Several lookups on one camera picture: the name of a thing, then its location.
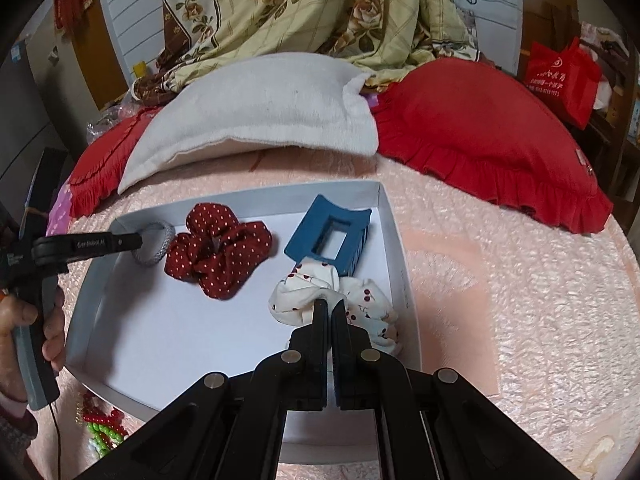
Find cream floral blanket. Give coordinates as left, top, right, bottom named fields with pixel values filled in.
left=131, top=0, right=482, bottom=108

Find red polka-dot scrunchie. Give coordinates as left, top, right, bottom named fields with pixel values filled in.
left=165, top=202, right=275, bottom=302

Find white pillow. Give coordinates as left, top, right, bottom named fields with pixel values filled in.
left=117, top=52, right=380, bottom=195

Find grey hair tie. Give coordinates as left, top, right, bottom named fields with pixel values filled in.
left=132, top=222, right=177, bottom=267

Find red bead bracelet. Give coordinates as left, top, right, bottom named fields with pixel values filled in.
left=80, top=391, right=124, bottom=427

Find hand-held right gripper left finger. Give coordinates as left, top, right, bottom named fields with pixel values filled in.
left=72, top=298, right=331, bottom=480

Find grey refrigerator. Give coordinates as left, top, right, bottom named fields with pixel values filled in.
left=0, top=35, right=76, bottom=196

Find red shopping bag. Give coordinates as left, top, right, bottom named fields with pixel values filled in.
left=522, top=36, right=603, bottom=131

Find white cherry-print scrunchie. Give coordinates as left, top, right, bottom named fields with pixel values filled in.
left=268, top=258, right=401, bottom=358

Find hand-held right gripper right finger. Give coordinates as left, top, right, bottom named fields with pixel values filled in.
left=331, top=300, right=581, bottom=480

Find blue hair claw clip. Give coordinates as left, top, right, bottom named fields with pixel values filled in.
left=284, top=194, right=373, bottom=278

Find brown wooden door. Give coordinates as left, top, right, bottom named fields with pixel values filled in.
left=71, top=0, right=127, bottom=107

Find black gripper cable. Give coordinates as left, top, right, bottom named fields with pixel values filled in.
left=48, top=402, right=64, bottom=480

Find red ruffled round cushion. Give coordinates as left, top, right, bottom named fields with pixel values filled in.
left=67, top=107, right=166, bottom=218

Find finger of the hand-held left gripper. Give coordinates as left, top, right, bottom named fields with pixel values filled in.
left=64, top=231, right=148, bottom=264

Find green bead bracelet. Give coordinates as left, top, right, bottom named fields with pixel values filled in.
left=86, top=421, right=126, bottom=458

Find white cardboard box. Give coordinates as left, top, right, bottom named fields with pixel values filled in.
left=64, top=180, right=423, bottom=463

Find pink textured bedspread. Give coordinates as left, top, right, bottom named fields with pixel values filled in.
left=25, top=150, right=637, bottom=480

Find person's left hand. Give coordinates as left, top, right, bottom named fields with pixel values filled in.
left=0, top=285, right=67, bottom=403

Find red ruffled heart cushion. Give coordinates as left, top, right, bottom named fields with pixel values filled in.
left=370, top=57, right=615, bottom=235

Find clear plastic bags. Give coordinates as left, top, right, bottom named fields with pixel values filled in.
left=86, top=102, right=147, bottom=147

